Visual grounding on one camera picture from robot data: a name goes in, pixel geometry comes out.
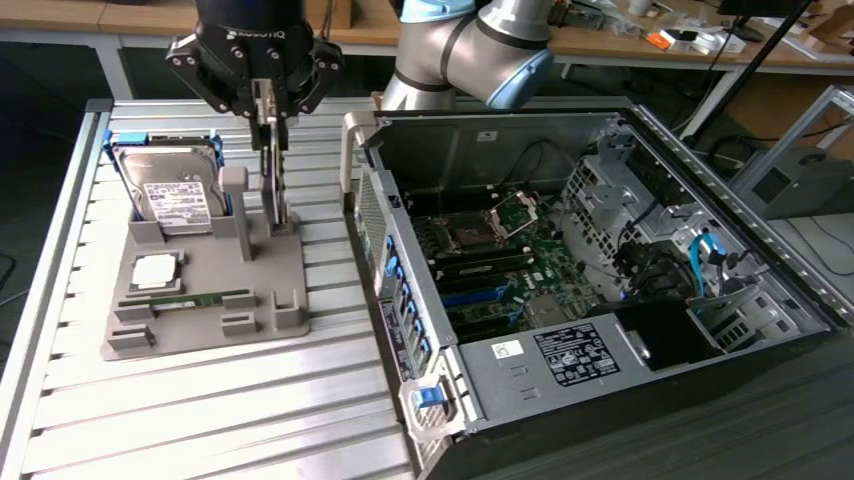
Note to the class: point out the green RAM stick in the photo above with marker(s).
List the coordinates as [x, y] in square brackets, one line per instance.
[200, 298]

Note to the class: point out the CPU socket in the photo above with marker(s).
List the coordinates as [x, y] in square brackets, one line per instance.
[470, 232]

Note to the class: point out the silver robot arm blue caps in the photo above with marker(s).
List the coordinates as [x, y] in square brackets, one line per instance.
[434, 45]

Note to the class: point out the grey power supply with label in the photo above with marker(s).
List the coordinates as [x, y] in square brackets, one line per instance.
[501, 390]

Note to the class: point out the orange and white box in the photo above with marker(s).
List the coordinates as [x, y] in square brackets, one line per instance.
[667, 39]

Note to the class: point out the grey parts rack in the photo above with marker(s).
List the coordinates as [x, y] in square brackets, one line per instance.
[260, 275]

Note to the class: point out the green motherboard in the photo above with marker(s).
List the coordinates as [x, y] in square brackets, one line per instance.
[554, 260]

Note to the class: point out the brown cardboard piece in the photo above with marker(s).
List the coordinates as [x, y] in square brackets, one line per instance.
[834, 25]

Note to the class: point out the grey disk bay caddy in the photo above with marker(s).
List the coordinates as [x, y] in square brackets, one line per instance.
[734, 320]

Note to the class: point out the blue expansion slot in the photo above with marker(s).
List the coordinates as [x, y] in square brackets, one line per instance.
[477, 296]

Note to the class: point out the white cup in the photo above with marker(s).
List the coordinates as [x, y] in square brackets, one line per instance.
[643, 5]

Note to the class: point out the grey metal drive cage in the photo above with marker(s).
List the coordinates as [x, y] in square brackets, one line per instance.
[601, 195]

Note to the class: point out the wooden desk grey frame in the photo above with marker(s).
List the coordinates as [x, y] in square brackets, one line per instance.
[54, 20]
[827, 62]

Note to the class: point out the black stand pole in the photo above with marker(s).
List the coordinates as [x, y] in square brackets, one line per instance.
[763, 50]

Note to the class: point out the hard disk in blue bracket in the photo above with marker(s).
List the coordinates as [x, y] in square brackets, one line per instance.
[174, 200]

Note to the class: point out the aluminium profile frame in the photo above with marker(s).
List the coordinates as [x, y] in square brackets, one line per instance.
[841, 95]

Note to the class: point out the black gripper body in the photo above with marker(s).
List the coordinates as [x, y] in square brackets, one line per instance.
[254, 50]

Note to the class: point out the brown cardboard box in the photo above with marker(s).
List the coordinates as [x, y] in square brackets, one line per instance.
[342, 12]

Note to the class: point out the grey computer tower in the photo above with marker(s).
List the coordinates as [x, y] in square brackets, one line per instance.
[801, 185]

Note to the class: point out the metal socket cover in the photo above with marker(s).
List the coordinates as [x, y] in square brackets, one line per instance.
[495, 215]

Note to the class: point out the black monitor with stand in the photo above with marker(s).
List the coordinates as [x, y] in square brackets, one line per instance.
[747, 30]

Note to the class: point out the blue case latch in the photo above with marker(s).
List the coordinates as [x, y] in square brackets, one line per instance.
[427, 397]

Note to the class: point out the silver CPU chip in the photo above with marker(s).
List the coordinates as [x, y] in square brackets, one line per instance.
[155, 272]

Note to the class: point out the graphics card with metal bracket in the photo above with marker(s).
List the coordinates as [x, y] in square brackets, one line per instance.
[280, 175]

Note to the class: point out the open grey PC case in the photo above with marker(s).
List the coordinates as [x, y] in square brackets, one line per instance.
[601, 445]

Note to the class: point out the grey chipset heat sink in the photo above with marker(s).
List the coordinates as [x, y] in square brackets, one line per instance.
[550, 307]

